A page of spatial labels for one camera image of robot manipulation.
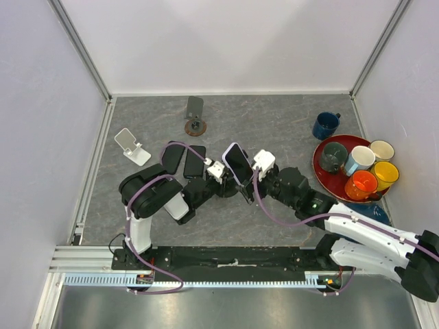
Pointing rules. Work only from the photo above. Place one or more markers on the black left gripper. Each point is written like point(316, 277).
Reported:
point(225, 186)

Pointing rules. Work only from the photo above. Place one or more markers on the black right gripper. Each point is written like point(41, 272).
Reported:
point(274, 171)

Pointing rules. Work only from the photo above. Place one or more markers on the black clamp phone stand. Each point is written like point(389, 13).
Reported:
point(233, 171)

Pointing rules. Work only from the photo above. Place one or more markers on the black phone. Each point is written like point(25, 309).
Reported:
point(171, 158)
point(194, 166)

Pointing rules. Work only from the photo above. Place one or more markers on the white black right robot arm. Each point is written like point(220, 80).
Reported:
point(353, 240)

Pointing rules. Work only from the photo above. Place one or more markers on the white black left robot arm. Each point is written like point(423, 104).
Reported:
point(147, 191)

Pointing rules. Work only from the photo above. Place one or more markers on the round wooden base phone stand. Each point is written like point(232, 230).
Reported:
point(195, 125)

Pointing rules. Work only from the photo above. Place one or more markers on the white metal phone stand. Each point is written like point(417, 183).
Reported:
point(131, 148)

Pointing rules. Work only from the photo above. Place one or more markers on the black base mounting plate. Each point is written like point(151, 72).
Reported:
point(239, 264)

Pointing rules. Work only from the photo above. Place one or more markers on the red round tray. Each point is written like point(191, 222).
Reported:
point(334, 182)

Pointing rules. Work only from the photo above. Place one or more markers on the grey green mug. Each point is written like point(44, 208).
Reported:
point(333, 156)

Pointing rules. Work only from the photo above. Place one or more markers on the dark blue mug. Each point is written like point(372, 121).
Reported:
point(325, 125)

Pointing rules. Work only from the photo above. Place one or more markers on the orange mug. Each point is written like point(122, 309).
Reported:
point(362, 186)

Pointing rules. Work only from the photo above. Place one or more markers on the white light blue mug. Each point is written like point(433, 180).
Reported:
point(360, 158)

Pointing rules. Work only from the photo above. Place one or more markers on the yellow mug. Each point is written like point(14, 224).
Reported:
point(386, 174)

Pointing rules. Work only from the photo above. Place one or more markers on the cream mug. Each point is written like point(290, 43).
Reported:
point(382, 150)

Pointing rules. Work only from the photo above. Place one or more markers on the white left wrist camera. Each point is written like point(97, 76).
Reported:
point(215, 169)

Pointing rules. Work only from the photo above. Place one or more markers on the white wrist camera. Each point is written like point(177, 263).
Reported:
point(263, 161)
point(215, 169)

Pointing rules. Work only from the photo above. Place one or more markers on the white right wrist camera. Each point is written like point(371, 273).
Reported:
point(263, 161)

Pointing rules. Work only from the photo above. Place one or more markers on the grey slotted cable duct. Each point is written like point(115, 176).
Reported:
point(310, 281)

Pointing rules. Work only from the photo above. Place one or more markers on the aluminium frame post left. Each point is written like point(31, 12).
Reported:
point(68, 26)

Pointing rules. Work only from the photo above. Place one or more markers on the aluminium frame post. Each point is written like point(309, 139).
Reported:
point(68, 26)
point(380, 45)

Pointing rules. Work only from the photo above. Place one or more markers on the aluminium frame post right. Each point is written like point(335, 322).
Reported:
point(380, 45)

